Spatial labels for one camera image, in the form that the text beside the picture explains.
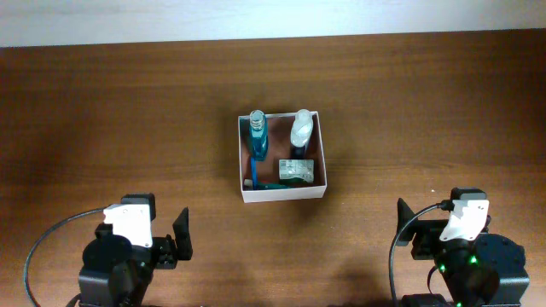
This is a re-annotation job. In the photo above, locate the green white soap packet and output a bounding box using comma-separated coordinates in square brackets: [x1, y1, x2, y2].
[278, 159, 315, 185]

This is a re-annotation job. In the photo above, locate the right black cable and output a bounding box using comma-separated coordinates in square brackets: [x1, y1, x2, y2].
[387, 200, 456, 307]

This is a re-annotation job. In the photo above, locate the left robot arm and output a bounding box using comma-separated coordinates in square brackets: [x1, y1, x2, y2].
[78, 193, 193, 307]

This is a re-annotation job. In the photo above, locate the blue disposable razor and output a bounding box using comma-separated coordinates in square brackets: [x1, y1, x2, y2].
[243, 157, 258, 190]

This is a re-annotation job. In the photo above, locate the left black cable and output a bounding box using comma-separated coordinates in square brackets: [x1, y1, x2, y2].
[23, 207, 107, 307]

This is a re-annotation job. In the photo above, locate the clear purple sanitizer bottle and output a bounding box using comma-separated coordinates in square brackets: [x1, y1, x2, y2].
[290, 109, 314, 159]

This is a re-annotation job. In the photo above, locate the white cardboard box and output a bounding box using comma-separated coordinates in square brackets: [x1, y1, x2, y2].
[238, 111, 328, 203]

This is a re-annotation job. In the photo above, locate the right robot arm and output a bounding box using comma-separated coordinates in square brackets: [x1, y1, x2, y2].
[388, 188, 530, 307]

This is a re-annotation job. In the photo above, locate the black cable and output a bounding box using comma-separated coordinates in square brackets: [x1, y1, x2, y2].
[387, 200, 456, 307]
[23, 207, 107, 307]

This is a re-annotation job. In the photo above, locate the white teal toothpaste tube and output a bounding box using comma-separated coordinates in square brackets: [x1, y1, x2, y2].
[255, 182, 289, 190]

